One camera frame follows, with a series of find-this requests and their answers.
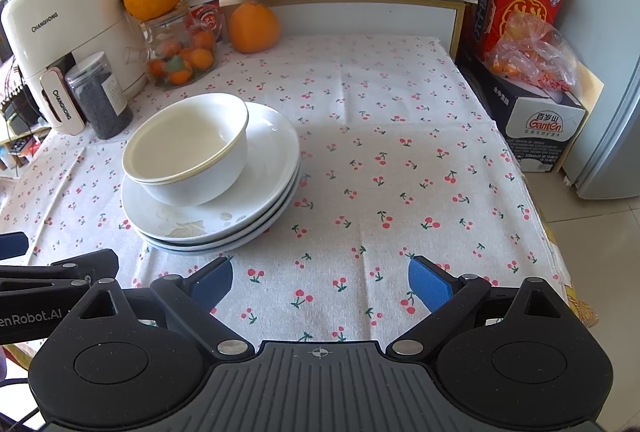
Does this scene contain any large orange with stem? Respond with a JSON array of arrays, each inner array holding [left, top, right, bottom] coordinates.
[[228, 0, 281, 54]]

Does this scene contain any white air fryer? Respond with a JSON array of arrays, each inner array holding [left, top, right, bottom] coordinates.
[[0, 0, 149, 136]]

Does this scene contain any clear jar with dark contents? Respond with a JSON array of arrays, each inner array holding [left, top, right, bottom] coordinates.
[[64, 51, 135, 141]]

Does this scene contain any plastic bag of small oranges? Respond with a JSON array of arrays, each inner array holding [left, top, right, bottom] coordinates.
[[484, 9, 584, 94]]

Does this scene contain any grey refrigerator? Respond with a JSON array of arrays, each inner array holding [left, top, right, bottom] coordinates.
[[564, 62, 640, 201]]

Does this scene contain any glass jar of small oranges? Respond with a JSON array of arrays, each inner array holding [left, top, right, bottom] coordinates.
[[141, 1, 219, 92]]

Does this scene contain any large cream bowl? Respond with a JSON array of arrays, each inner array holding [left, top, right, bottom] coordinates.
[[122, 93, 250, 187]]

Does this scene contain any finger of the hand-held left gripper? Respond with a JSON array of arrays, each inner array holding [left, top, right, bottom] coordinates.
[[0, 231, 29, 260], [0, 248, 121, 294]]

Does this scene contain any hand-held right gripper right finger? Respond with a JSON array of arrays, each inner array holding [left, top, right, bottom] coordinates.
[[386, 255, 572, 359]]

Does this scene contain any white embossed plate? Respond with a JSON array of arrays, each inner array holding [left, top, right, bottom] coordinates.
[[121, 101, 301, 239]]

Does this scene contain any dark and white carton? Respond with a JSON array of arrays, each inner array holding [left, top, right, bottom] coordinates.
[[461, 46, 589, 174]]

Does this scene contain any cherry print tablecloth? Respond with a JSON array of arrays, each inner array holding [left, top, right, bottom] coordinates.
[[0, 34, 572, 349]]

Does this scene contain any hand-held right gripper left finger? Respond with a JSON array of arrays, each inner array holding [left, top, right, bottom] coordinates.
[[70, 256, 254, 357]]

